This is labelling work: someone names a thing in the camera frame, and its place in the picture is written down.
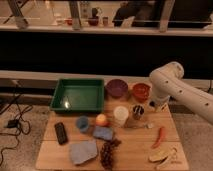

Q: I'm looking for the purple bowl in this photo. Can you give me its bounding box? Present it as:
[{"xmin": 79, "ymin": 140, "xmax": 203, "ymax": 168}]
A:
[{"xmin": 105, "ymin": 79, "xmax": 128, "ymax": 98}]

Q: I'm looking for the green plastic tray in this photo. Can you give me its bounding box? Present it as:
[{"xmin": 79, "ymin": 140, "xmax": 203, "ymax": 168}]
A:
[{"xmin": 50, "ymin": 78, "xmax": 104, "ymax": 114}]

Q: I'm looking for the blue cup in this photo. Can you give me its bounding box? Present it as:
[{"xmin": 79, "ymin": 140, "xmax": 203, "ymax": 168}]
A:
[{"xmin": 76, "ymin": 116, "xmax": 89, "ymax": 133}]

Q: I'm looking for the blue sponge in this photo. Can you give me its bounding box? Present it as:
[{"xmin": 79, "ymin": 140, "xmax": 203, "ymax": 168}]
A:
[{"xmin": 93, "ymin": 126, "xmax": 113, "ymax": 140}]

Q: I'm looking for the red chili pepper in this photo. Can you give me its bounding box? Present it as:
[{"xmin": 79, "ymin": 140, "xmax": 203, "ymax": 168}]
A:
[{"xmin": 151, "ymin": 127, "xmax": 166, "ymax": 149}]

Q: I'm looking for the metal spoon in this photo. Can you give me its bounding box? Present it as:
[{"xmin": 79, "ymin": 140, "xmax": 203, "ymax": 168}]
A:
[{"xmin": 124, "ymin": 123, "xmax": 154, "ymax": 129}]

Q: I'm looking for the grey blue cloth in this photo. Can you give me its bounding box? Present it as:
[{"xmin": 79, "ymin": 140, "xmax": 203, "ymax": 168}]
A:
[{"xmin": 70, "ymin": 140, "xmax": 98, "ymax": 165}]

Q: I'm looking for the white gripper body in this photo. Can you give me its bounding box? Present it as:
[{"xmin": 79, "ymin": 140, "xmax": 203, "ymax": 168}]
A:
[{"xmin": 149, "ymin": 94, "xmax": 169, "ymax": 112}]

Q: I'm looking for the white cup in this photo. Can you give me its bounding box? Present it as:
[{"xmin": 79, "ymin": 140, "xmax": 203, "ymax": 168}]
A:
[{"xmin": 113, "ymin": 106, "xmax": 129, "ymax": 126}]

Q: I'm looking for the orange apple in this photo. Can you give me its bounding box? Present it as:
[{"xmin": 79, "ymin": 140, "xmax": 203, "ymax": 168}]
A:
[{"xmin": 95, "ymin": 114, "xmax": 108, "ymax": 126}]

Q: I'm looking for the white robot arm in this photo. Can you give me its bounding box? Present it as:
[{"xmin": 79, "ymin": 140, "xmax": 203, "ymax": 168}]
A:
[{"xmin": 149, "ymin": 61, "xmax": 213, "ymax": 125}]

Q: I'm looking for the black cable with adapter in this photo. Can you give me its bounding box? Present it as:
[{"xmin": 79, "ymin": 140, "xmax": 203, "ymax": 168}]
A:
[{"xmin": 0, "ymin": 79, "xmax": 34, "ymax": 168}]

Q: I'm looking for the red bowl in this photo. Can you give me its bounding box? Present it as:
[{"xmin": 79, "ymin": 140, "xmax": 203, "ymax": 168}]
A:
[{"xmin": 132, "ymin": 83, "xmax": 150, "ymax": 103}]

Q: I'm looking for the person in dark clothes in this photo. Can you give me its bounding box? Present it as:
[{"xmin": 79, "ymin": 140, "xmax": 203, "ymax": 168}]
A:
[{"xmin": 112, "ymin": 0, "xmax": 163, "ymax": 27}]

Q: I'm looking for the dark metal can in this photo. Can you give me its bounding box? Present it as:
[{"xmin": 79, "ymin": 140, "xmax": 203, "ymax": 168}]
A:
[{"xmin": 133, "ymin": 105, "xmax": 144, "ymax": 120}]

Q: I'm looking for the black remote control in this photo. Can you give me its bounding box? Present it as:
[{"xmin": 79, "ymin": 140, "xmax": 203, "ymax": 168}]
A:
[{"xmin": 54, "ymin": 122, "xmax": 68, "ymax": 145}]

